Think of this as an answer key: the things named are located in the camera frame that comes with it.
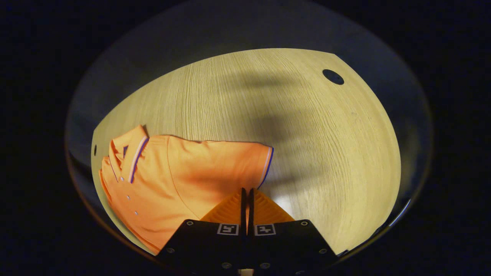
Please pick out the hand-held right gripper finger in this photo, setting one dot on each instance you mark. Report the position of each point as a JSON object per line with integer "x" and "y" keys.
{"x": 243, "y": 214}
{"x": 251, "y": 214}

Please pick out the orange T-shirt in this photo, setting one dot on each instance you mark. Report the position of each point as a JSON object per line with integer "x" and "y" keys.
{"x": 172, "y": 176}

